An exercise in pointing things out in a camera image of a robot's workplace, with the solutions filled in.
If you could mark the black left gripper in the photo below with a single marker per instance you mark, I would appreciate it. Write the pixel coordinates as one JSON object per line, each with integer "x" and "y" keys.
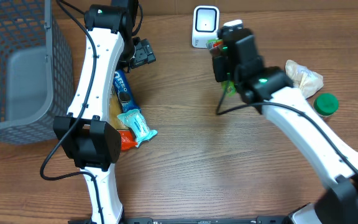
{"x": 145, "y": 53}

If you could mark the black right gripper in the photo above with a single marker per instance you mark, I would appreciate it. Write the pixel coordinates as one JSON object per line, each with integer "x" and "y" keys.
{"x": 219, "y": 72}

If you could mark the green snack packet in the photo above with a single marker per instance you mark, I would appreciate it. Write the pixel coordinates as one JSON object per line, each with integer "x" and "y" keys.
{"x": 216, "y": 48}

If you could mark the blue Oreo cookie pack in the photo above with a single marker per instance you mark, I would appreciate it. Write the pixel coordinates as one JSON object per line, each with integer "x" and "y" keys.
{"x": 124, "y": 92}

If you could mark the teal snack packet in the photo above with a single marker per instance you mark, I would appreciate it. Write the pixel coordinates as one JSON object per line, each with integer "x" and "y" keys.
{"x": 135, "y": 121}

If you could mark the red snack packet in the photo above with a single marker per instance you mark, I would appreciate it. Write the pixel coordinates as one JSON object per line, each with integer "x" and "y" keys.
{"x": 127, "y": 140}

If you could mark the beige paper bag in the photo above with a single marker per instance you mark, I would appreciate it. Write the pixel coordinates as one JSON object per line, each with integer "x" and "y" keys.
{"x": 309, "y": 82}

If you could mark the green lid jar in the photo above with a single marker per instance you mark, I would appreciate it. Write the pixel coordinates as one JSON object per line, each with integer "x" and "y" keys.
{"x": 326, "y": 104}

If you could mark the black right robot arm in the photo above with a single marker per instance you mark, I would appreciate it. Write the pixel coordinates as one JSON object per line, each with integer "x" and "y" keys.
{"x": 272, "y": 93}

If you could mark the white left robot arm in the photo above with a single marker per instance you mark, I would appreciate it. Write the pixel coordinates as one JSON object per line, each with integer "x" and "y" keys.
{"x": 84, "y": 132}

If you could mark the white barcode scanner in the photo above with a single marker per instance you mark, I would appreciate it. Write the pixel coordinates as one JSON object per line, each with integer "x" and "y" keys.
{"x": 205, "y": 25}

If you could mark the dark grey plastic basket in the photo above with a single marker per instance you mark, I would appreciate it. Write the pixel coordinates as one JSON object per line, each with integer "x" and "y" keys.
{"x": 36, "y": 72}

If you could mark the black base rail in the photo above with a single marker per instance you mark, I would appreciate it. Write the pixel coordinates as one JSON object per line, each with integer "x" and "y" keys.
{"x": 258, "y": 220}

